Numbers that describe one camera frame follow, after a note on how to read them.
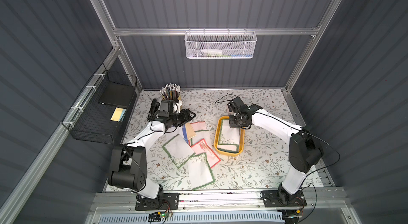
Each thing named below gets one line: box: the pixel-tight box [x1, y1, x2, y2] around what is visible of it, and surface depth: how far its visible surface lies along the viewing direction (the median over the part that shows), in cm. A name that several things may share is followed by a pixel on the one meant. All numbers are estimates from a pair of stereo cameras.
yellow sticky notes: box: [109, 107, 127, 123], surface depth 77 cm
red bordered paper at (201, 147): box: [190, 138, 221, 169], surface depth 91 cm
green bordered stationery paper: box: [190, 129, 211, 147], surface depth 97 cm
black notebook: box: [98, 81, 135, 108], surface depth 84 cm
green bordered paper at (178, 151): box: [162, 133, 196, 169], surface depth 91 cm
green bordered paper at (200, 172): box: [187, 152, 216, 191], surface depth 84 cm
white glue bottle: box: [200, 48, 223, 55], surface depth 93 cm
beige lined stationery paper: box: [185, 122, 197, 140], surface depth 99 cm
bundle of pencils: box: [159, 82, 181, 100], surface depth 98 cm
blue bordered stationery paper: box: [181, 124, 189, 145], surface depth 98 cm
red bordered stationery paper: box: [189, 121, 207, 132], surface depth 101 cm
